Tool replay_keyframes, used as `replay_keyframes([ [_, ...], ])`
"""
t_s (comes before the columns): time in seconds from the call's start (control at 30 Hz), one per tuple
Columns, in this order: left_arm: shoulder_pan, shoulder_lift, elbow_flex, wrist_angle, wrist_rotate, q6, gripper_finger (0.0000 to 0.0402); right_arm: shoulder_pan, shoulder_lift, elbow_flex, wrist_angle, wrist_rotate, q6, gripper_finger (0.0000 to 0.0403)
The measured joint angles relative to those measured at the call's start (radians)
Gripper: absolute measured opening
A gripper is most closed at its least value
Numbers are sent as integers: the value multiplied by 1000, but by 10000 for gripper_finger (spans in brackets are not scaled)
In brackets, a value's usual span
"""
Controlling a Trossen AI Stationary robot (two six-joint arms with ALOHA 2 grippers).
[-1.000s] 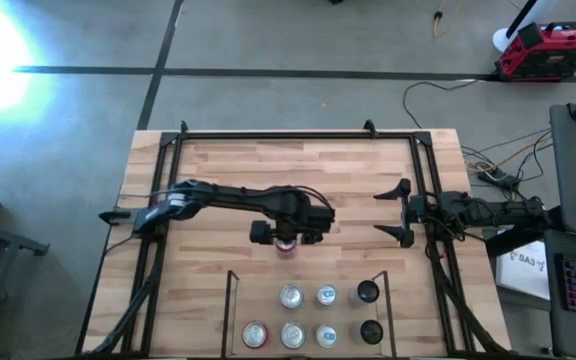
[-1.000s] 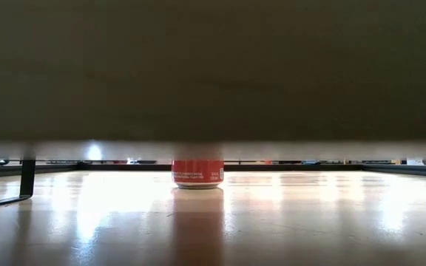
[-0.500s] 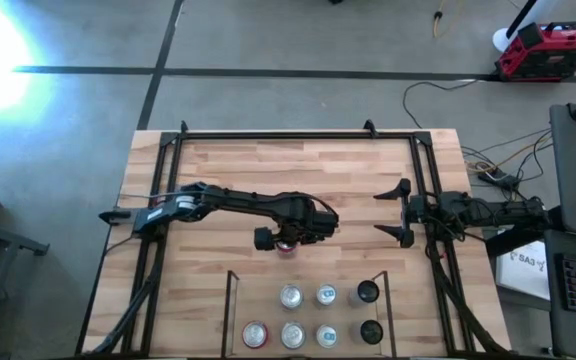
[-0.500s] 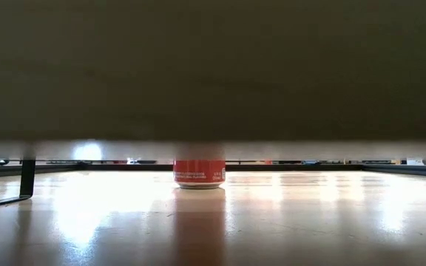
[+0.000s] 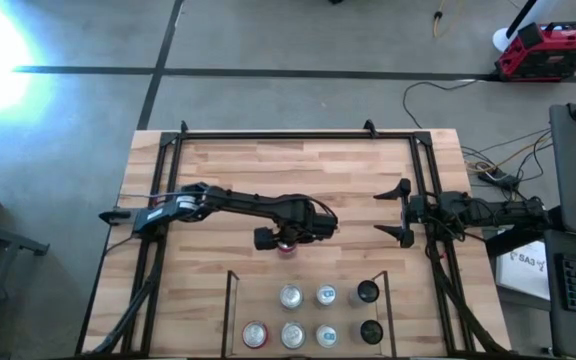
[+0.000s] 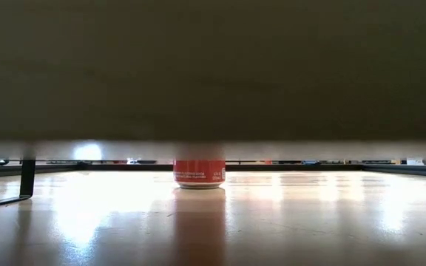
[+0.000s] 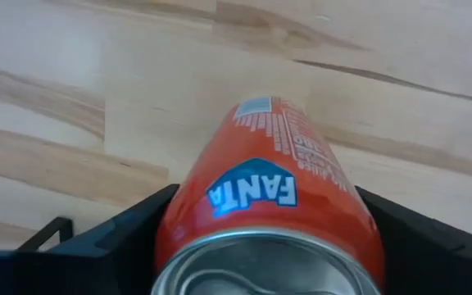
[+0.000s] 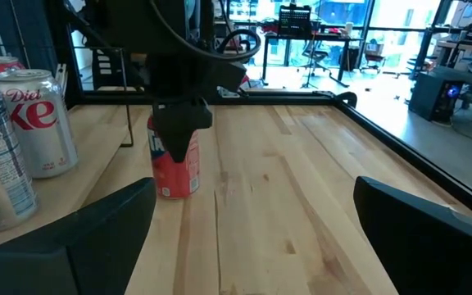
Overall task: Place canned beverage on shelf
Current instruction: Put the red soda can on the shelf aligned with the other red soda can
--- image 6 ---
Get black aluminium table frame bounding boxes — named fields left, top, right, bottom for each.
left=0, top=162, right=426, bottom=180

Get orange-red Fanta can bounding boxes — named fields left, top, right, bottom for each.
left=172, top=159, right=226, bottom=190

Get wooden shelf black metal legs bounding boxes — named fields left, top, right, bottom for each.
left=0, top=0, right=426, bottom=211

